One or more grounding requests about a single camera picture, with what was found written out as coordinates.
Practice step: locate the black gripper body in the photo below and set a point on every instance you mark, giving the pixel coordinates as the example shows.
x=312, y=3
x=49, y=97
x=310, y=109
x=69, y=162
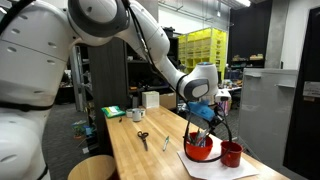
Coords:
x=212, y=124

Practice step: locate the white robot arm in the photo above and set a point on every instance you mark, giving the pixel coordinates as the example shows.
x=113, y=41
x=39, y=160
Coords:
x=36, y=42

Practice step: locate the dark red mug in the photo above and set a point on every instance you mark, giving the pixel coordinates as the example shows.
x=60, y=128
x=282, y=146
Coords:
x=231, y=154

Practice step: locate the orange mug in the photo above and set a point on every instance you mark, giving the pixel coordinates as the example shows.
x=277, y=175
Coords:
x=201, y=151

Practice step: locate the green capped pen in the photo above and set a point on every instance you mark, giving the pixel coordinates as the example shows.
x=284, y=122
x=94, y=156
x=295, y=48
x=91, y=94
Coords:
x=165, y=143

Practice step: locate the white ceramic mug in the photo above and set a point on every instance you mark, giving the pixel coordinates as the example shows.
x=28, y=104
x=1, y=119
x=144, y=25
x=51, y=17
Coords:
x=136, y=114

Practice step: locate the white paper sheet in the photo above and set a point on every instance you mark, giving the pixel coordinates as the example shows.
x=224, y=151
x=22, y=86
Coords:
x=217, y=170

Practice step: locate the cardboard box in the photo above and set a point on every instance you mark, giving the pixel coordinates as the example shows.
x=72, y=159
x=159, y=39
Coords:
x=168, y=100

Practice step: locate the grey metal cabinet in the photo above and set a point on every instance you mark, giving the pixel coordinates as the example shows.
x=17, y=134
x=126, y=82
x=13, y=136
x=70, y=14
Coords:
x=265, y=109

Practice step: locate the white cube box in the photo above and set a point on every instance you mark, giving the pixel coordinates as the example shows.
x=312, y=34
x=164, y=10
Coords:
x=150, y=99

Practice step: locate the yellow storage rack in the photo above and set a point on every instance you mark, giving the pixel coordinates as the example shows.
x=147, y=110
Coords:
x=205, y=45

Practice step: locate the green plastic bag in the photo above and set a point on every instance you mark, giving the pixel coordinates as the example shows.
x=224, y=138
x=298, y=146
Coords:
x=112, y=111

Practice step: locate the black shelving unit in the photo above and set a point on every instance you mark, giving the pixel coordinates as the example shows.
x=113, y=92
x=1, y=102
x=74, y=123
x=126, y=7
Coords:
x=113, y=74

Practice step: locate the round wooden stool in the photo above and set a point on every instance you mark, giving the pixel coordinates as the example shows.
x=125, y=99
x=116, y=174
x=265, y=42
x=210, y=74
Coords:
x=99, y=167

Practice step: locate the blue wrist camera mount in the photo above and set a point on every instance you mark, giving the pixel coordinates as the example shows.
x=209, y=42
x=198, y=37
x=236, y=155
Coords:
x=201, y=110

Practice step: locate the black handled scissors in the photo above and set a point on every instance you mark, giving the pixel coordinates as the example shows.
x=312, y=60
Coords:
x=143, y=136

